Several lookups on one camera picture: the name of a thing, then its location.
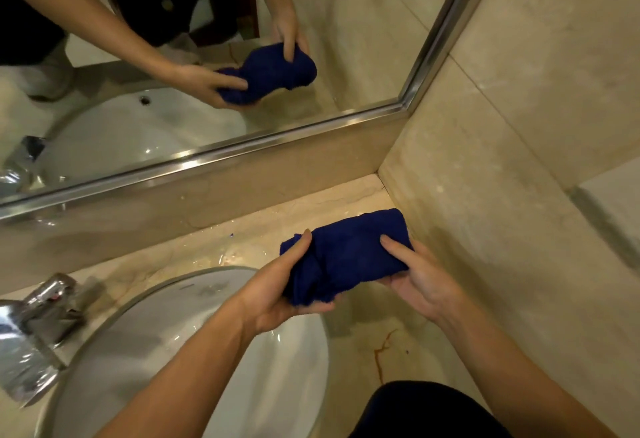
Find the person's left hand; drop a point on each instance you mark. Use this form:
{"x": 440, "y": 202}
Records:
{"x": 270, "y": 298}

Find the person's right hand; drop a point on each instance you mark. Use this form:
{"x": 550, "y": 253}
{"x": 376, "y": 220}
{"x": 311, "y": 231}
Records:
{"x": 425, "y": 283}

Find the chrome sink faucet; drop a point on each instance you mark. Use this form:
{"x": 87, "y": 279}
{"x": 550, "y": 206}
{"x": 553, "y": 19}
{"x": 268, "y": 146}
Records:
{"x": 30, "y": 338}

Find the white wall socket panel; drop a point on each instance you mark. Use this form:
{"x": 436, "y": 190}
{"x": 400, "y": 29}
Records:
{"x": 612, "y": 208}

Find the silver framed wall mirror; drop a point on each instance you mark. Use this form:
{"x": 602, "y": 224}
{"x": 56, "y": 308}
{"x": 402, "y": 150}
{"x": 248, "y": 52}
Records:
{"x": 350, "y": 28}

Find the person's right forearm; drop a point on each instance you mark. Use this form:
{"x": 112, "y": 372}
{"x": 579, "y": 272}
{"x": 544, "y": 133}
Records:
{"x": 520, "y": 377}

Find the person's left forearm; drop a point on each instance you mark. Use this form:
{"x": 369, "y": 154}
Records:
{"x": 175, "y": 377}

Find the blue microfibre cloth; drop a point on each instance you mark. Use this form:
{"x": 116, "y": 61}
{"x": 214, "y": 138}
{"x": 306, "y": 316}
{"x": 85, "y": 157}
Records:
{"x": 350, "y": 253}

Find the person's dark blue trousers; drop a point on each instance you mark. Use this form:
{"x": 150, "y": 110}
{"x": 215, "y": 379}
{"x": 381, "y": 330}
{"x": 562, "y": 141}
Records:
{"x": 430, "y": 412}

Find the white ceramic sink basin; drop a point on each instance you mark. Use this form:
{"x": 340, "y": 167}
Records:
{"x": 150, "y": 333}

